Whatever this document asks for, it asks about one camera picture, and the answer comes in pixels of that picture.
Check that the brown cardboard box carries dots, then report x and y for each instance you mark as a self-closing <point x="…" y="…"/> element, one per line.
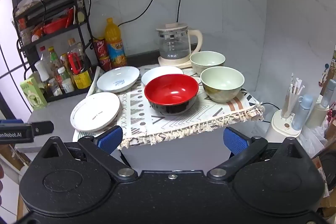
<point x="325" y="197"/>

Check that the bundle of white chopsticks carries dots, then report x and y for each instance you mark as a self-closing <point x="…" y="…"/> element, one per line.
<point x="291" y="98"/>

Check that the clear bottle red cap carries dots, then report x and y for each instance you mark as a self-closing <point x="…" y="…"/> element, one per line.
<point x="44" y="54"/>

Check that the small glass jar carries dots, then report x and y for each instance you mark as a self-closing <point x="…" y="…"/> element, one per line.
<point x="55" y="87"/>

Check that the white chopstick holder appliance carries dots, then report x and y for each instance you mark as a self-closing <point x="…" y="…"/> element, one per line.
<point x="278" y="124"/>

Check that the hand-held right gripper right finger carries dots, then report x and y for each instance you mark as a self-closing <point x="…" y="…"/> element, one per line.
<point x="235" y="140"/>

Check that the sauce bottle yellow cap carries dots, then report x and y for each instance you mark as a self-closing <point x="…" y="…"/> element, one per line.
<point x="55" y="61"/>

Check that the red drink can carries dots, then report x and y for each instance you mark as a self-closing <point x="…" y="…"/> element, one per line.
<point x="99" y="47"/>
<point x="105" y="64"/>

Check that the pale green bowl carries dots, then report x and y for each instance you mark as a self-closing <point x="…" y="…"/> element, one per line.
<point x="221" y="81"/>
<point x="207" y="60"/>

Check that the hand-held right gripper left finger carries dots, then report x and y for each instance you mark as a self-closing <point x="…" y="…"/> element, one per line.
<point x="110" y="139"/>

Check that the red plastic basket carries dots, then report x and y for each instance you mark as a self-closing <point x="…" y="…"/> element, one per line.
<point x="55" y="26"/>

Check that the green cardboard box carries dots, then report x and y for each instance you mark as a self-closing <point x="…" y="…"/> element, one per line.
<point x="32" y="92"/>

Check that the patterned fringed table cloth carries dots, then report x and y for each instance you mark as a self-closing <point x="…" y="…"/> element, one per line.
<point x="183" y="124"/>

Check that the glass electric kettle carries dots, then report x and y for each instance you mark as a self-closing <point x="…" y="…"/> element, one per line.
<point x="173" y="41"/>

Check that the red and black bowl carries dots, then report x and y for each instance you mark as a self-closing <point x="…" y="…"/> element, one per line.
<point x="170" y="90"/>

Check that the white plate dark rim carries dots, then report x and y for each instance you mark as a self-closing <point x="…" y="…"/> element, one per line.
<point x="94" y="111"/>

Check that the pale blue thermos bottle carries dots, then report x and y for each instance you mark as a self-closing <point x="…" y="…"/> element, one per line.
<point x="302" y="113"/>

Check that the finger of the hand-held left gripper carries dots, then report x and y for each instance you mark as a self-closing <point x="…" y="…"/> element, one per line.
<point x="10" y="122"/>
<point x="43" y="127"/>

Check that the black metal kitchen rack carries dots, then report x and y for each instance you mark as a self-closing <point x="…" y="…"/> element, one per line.
<point x="88" y="27"/>

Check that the white deep plate script print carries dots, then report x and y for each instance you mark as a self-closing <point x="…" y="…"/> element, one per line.
<point x="116" y="79"/>

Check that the white deep plate crossed-utensils print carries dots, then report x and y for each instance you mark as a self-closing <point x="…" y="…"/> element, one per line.
<point x="160" y="73"/>

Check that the bottle with white pour cap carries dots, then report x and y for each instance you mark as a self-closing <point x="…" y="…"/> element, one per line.
<point x="42" y="70"/>

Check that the orange juice bottle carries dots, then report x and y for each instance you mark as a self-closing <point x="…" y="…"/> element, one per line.
<point x="115" y="43"/>

